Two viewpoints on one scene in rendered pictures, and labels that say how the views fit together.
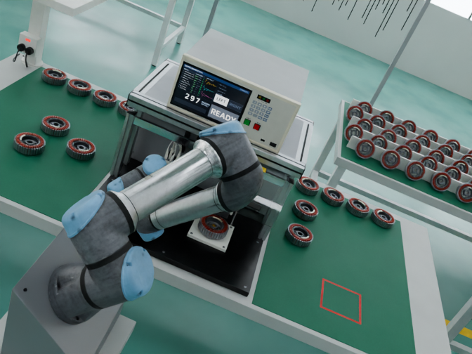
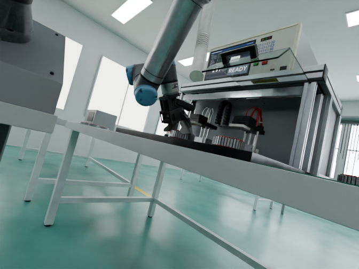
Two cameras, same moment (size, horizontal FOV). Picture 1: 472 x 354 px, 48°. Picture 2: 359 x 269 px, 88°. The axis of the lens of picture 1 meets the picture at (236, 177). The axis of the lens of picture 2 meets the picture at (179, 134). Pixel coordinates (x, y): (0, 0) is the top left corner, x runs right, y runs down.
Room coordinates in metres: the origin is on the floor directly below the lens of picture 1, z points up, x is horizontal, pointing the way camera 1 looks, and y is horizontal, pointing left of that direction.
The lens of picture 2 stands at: (1.00, -0.37, 0.74)
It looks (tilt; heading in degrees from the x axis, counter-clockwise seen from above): 4 degrees up; 48
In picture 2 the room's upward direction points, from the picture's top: 14 degrees clockwise
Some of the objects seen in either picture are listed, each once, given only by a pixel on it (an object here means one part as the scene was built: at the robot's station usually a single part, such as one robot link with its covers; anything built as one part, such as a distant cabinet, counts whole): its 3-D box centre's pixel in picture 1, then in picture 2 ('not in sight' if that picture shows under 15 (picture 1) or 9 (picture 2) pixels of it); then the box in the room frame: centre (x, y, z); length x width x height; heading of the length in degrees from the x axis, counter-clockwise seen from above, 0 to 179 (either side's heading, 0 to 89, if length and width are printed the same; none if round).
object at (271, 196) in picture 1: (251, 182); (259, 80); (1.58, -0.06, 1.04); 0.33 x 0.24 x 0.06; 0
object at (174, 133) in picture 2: not in sight; (182, 136); (1.57, 0.25, 0.80); 0.11 x 0.11 x 0.04
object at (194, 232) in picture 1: (211, 231); not in sight; (1.57, 0.00, 0.78); 0.15 x 0.15 x 0.01; 0
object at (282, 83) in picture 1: (242, 87); (260, 76); (1.89, 0.11, 1.22); 0.44 x 0.39 x 0.20; 90
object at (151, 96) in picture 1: (227, 114); (252, 99); (1.89, 0.13, 1.09); 0.68 x 0.44 x 0.05; 90
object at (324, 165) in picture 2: not in sight; (326, 144); (1.97, -0.20, 0.91); 0.28 x 0.03 x 0.32; 0
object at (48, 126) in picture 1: (55, 126); not in sight; (1.81, 0.76, 0.77); 0.11 x 0.11 x 0.04
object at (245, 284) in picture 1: (180, 219); (202, 150); (1.58, 0.12, 0.76); 0.64 x 0.47 x 0.02; 90
